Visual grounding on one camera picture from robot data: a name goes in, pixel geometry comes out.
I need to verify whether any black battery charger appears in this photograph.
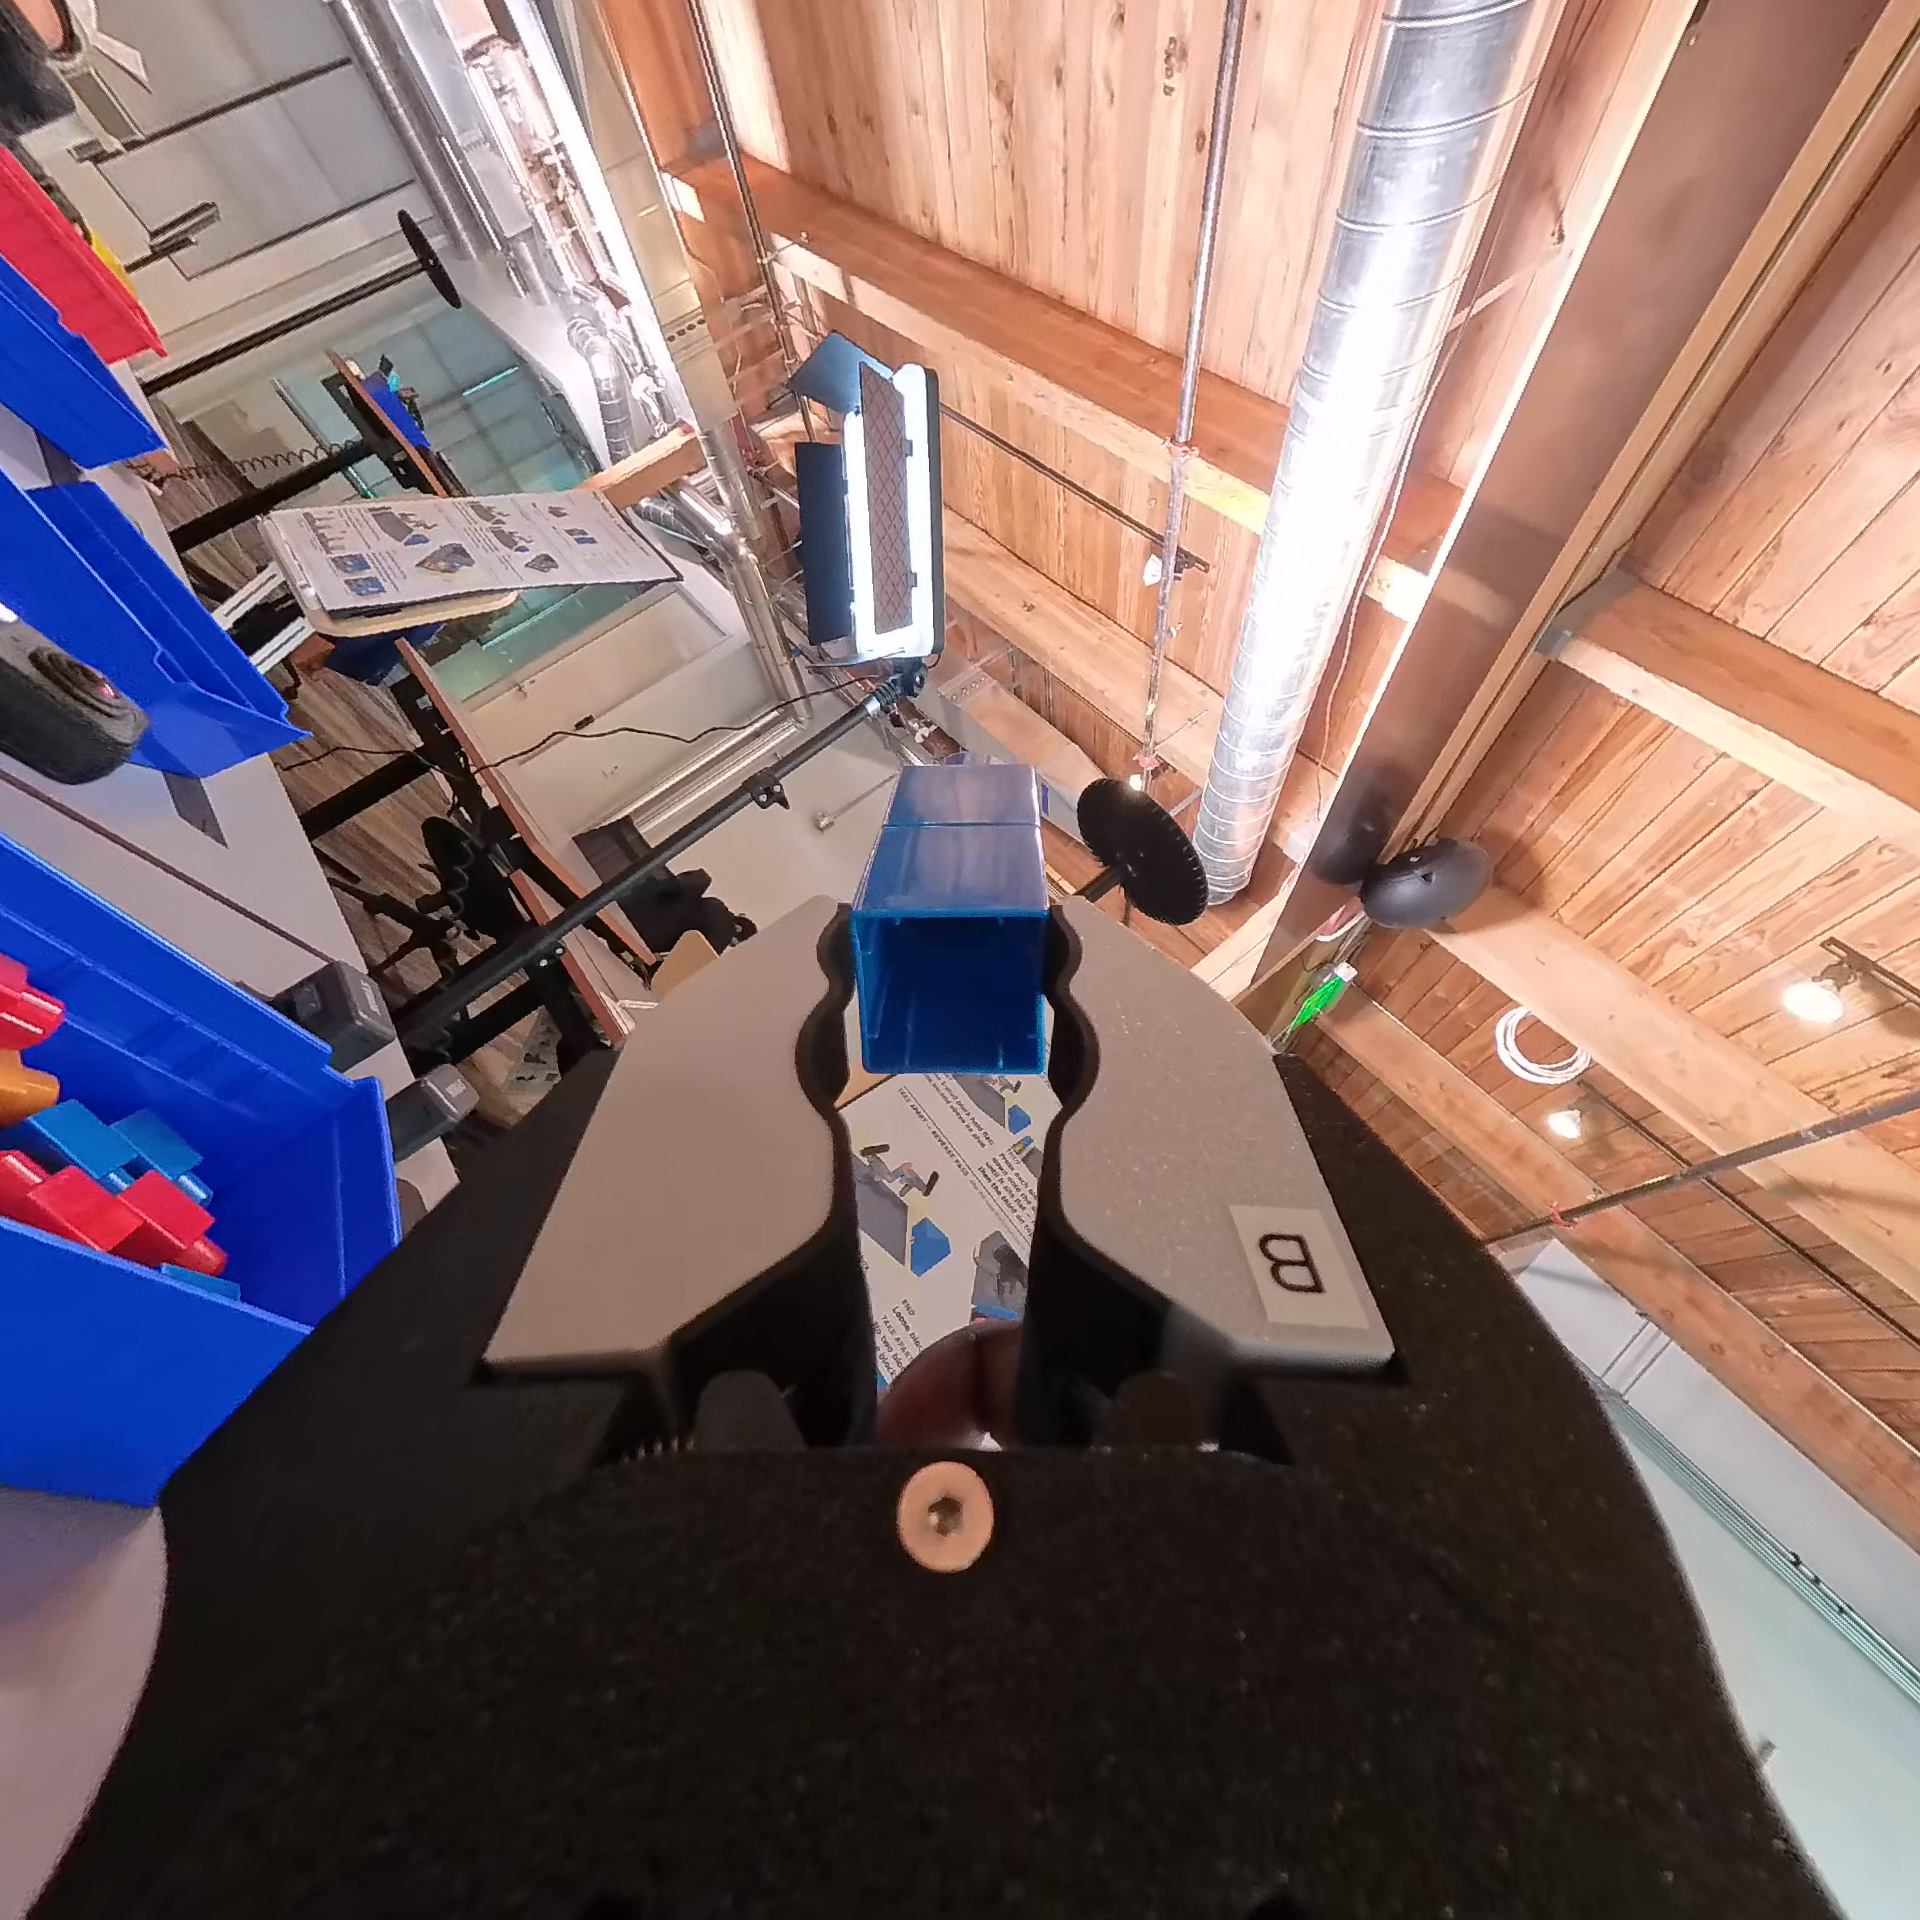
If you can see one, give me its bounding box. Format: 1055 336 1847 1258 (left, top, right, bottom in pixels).
273 961 403 1079
385 1066 482 1167

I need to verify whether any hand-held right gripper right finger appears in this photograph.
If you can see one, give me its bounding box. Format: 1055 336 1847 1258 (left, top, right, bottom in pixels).
1032 897 1396 1371

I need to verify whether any pile of mega blocks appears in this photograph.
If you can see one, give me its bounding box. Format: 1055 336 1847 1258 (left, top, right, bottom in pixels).
0 955 240 1301

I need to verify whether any black round object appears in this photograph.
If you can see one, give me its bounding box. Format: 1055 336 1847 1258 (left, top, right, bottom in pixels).
1357 835 1496 935

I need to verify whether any red plastic bin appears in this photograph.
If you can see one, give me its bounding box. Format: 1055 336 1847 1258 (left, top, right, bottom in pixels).
0 140 166 366

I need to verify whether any black disc floor lamp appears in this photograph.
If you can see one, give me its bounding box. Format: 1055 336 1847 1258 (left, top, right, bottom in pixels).
1073 777 1210 932

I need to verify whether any instruction poster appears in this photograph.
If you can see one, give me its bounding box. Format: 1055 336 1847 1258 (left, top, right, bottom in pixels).
846 1069 1062 1388
261 485 686 621

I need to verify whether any person's right hand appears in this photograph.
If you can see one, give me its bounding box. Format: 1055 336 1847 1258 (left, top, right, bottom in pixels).
875 1318 1024 1451

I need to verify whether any blue plastic bin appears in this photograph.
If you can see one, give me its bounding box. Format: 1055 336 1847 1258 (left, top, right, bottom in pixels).
0 256 169 470
0 465 310 779
0 834 404 1510

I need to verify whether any studio light panel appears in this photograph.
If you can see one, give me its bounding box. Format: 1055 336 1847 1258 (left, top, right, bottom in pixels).
782 334 949 668

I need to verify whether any black light stand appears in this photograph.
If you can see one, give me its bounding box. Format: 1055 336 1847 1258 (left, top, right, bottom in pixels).
396 665 932 1056

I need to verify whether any grey office desk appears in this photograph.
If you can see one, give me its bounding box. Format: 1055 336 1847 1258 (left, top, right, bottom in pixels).
396 638 662 1043

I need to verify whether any black office chair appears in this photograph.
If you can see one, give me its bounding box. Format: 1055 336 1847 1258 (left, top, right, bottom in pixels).
419 811 528 969

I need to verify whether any large silver air duct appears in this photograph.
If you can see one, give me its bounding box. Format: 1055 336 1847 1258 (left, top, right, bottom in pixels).
1193 0 1552 911

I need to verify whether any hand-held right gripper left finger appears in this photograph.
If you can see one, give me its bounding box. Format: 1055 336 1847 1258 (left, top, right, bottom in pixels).
482 897 867 1375

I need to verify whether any blue mega block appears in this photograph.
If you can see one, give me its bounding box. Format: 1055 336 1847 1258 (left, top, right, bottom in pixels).
880 761 1047 835
850 822 1055 1079

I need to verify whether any white cable coil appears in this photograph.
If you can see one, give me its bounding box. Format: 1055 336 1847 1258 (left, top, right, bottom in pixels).
1491 1005 1594 1087

